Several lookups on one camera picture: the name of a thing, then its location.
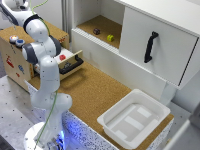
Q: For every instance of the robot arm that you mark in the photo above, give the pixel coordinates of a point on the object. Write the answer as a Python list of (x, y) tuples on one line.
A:
[(50, 75)]

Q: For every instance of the white cabinet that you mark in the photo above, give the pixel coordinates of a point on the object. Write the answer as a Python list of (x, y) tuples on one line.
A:
[(110, 63)]

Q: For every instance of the wooden drawer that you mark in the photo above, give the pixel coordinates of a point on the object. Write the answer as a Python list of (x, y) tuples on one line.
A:
[(77, 66)]

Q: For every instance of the yellow block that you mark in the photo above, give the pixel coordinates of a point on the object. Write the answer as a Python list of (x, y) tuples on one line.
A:
[(110, 38)]

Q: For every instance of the pink block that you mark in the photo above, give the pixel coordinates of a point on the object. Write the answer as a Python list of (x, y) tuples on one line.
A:
[(62, 57)]

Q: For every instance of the purple block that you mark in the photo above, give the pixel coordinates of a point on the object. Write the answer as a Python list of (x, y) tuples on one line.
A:
[(96, 31)]

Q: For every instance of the white plastic box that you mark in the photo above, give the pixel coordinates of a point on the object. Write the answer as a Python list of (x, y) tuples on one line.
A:
[(133, 121)]

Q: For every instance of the white sliding door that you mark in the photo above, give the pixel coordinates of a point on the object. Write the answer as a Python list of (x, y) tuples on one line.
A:
[(166, 56)]

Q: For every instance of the blue button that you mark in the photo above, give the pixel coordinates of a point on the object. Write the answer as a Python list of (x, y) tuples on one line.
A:
[(20, 42)]

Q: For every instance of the wooden drawer box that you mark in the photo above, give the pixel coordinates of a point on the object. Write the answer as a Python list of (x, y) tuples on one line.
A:
[(13, 65)]

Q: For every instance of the red button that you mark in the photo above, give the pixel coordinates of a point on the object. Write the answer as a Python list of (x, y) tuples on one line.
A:
[(13, 39)]

